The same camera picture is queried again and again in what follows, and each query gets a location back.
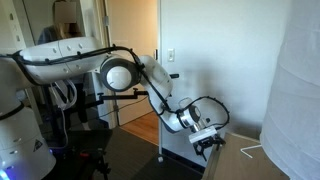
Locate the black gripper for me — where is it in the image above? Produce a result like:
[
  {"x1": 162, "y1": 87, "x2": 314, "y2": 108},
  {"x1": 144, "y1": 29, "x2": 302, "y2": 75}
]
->
[{"x1": 193, "y1": 133, "x2": 227, "y2": 163}]

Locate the light wood drawer front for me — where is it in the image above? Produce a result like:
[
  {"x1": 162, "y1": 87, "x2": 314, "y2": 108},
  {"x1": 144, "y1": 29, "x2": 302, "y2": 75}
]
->
[{"x1": 201, "y1": 146, "x2": 223, "y2": 180}]

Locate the light wood drawer cabinet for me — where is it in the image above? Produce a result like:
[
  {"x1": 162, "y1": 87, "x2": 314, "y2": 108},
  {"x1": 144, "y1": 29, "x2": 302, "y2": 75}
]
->
[{"x1": 213, "y1": 131, "x2": 291, "y2": 180}]

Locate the black baseboard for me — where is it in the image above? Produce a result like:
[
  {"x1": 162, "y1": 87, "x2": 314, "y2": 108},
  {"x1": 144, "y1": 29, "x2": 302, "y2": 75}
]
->
[{"x1": 161, "y1": 148, "x2": 208, "y2": 174}]

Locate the white stand pole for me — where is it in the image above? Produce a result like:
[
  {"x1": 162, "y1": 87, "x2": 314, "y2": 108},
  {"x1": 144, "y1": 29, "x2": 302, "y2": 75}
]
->
[{"x1": 157, "y1": 123, "x2": 165, "y2": 164}]

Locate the black tripod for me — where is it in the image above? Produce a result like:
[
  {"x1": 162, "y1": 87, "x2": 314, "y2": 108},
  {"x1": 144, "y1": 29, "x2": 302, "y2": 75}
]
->
[{"x1": 94, "y1": 149, "x2": 113, "y2": 180}]

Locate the black robot stand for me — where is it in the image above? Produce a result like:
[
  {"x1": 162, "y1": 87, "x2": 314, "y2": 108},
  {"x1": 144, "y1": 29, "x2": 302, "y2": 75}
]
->
[{"x1": 39, "y1": 83, "x2": 114, "y2": 180}]

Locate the light wooden door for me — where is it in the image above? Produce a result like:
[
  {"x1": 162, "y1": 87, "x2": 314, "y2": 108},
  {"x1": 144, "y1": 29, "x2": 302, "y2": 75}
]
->
[{"x1": 106, "y1": 0, "x2": 159, "y2": 127}]

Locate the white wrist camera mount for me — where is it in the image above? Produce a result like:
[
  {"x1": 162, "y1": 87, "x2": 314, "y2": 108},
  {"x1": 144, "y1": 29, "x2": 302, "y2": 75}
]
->
[{"x1": 188, "y1": 127, "x2": 218, "y2": 144}]

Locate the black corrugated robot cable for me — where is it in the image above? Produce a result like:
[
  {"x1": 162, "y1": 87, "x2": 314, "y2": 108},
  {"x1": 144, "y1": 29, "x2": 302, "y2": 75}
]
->
[{"x1": 11, "y1": 44, "x2": 231, "y2": 131}]

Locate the white light switch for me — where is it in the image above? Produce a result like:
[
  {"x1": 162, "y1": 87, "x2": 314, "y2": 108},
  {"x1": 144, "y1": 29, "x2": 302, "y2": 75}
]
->
[{"x1": 167, "y1": 48, "x2": 176, "y2": 63}]

